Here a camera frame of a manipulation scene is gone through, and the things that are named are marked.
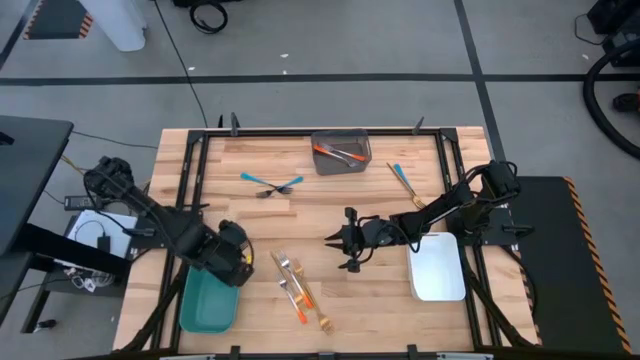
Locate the small black foot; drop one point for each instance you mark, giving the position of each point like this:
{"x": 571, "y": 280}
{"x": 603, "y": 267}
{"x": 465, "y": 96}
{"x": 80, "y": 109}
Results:
{"x": 46, "y": 324}

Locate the small black hazard-striped mat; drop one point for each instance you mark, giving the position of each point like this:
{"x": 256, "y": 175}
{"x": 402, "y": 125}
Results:
{"x": 55, "y": 20}

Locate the teal plastic tray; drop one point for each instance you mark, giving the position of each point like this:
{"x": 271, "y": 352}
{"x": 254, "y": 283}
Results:
{"x": 205, "y": 305}

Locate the small black charger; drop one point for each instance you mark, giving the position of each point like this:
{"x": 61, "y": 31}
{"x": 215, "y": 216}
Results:
{"x": 103, "y": 243}

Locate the white cylindrical post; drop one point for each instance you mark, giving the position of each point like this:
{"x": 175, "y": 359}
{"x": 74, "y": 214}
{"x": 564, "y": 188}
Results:
{"x": 117, "y": 25}

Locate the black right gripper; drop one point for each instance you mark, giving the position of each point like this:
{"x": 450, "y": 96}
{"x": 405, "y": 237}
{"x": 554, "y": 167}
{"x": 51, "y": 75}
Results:
{"x": 375, "y": 232}

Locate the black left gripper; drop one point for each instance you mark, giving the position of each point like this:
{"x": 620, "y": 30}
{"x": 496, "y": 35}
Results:
{"x": 230, "y": 255}

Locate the black desk support frame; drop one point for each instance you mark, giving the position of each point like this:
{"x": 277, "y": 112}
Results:
{"x": 75, "y": 247}

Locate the grey translucent plastic bin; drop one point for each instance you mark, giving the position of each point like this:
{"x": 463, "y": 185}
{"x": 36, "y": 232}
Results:
{"x": 330, "y": 167}

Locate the large black hazard-striped mat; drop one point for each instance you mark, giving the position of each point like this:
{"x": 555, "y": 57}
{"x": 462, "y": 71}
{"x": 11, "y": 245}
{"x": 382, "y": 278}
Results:
{"x": 560, "y": 280}

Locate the black desk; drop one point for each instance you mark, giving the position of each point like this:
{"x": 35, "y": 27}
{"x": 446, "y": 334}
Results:
{"x": 30, "y": 175}

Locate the white flat box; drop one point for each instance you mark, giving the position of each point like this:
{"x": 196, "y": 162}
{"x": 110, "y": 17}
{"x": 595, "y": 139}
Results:
{"x": 120, "y": 240}

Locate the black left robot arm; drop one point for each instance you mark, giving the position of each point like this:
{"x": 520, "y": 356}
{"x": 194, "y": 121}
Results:
{"x": 150, "y": 207}

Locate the black aluminium table frame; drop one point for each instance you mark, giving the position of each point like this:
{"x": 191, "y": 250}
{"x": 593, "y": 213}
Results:
{"x": 275, "y": 132}

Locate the white plastic tray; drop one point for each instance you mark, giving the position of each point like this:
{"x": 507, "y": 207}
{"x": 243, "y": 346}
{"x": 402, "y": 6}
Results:
{"x": 440, "y": 270}

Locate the black table clamp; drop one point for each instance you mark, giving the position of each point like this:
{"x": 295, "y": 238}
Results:
{"x": 412, "y": 351}
{"x": 418, "y": 127}
{"x": 220, "y": 122}
{"x": 234, "y": 125}
{"x": 235, "y": 352}

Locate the black power adapter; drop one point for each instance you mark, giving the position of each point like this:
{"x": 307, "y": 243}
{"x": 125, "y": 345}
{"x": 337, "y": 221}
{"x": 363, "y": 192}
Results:
{"x": 82, "y": 202}

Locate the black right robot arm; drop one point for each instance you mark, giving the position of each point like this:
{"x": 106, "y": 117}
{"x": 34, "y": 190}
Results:
{"x": 450, "y": 205}

